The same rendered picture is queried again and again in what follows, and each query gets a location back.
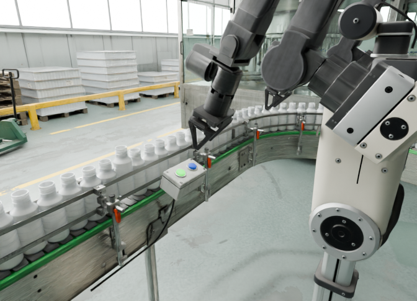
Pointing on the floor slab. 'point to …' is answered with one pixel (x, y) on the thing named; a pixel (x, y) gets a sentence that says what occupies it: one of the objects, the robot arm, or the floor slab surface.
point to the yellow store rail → (83, 100)
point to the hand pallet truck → (9, 126)
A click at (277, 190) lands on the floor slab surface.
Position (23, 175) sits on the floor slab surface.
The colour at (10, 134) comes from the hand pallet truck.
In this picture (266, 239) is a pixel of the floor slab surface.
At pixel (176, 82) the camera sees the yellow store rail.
